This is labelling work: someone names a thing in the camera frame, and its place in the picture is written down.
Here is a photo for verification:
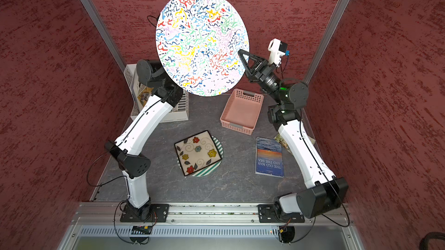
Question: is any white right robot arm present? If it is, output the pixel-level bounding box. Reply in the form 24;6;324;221
238;50;349;219

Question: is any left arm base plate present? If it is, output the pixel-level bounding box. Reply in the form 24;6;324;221
120;203;170;223

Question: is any pink perforated plastic basket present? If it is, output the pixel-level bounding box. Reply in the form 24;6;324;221
220;89;264;135

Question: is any yellow illustrated book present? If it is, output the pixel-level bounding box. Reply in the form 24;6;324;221
137;84;153;110

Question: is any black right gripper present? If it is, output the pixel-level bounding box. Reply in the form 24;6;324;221
239;48;285;104

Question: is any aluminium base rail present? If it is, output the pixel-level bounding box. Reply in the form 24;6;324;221
74;201;353;226

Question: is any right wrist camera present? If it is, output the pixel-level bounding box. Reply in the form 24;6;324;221
268;39;289;67

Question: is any children's picture book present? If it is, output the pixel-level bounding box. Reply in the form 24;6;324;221
274;134;292;154

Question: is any blue old man sea book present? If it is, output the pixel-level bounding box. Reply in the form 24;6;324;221
255;137;284;178

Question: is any white file organiser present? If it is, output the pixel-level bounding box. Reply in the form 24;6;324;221
124;64;190;123

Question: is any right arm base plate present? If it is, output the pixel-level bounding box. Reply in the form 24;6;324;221
257;204;305;223

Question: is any aluminium corner post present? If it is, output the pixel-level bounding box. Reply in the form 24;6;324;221
303;0;350;84
80;0;126;72

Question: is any colourful speckled round plate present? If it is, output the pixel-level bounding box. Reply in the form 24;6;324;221
155;0;250;97

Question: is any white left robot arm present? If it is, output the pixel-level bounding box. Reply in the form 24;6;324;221
105;60;183;221

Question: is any aluminium corner post left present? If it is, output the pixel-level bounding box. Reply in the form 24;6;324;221
80;0;126;72

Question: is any square floral plate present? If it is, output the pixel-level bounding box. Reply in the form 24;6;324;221
174;130;223;177

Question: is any green white striped round plate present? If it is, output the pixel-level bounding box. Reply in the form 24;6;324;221
176;136;225;178

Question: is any aluminium corner post right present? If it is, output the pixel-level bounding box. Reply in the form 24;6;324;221
303;0;350;84

